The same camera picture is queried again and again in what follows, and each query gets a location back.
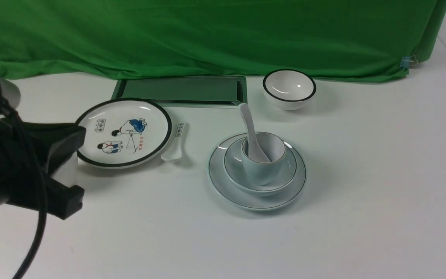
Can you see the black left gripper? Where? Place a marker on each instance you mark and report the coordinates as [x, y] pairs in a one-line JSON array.
[[54, 144]]

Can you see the pale blue shallow bowl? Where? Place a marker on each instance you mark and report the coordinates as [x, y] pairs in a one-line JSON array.
[[235, 171]]

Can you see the pale blue ceramic spoon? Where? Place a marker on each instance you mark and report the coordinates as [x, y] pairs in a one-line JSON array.
[[254, 150]]

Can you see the pale blue cup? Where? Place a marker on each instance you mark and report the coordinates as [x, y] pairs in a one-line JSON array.
[[261, 172]]

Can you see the white black-rimmed cup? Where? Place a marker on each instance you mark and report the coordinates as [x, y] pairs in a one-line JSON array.
[[66, 174]]

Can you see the white black-rimmed illustrated plate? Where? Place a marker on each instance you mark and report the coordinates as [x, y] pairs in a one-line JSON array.
[[124, 133]]

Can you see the white printed ceramic spoon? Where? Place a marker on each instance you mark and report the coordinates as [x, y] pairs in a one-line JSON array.
[[174, 153]]

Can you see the pale blue flat plate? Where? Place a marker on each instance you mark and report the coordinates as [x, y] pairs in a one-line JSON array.
[[229, 191]]

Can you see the white black-rimmed bowl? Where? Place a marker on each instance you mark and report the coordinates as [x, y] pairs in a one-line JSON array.
[[288, 89]]

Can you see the green backdrop cloth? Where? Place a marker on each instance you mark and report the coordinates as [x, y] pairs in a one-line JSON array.
[[344, 40]]

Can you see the blue binder clip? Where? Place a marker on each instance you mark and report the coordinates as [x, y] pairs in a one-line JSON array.
[[409, 62]]

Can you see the metal table cable hatch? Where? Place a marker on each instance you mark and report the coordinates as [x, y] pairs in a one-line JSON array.
[[186, 91]]

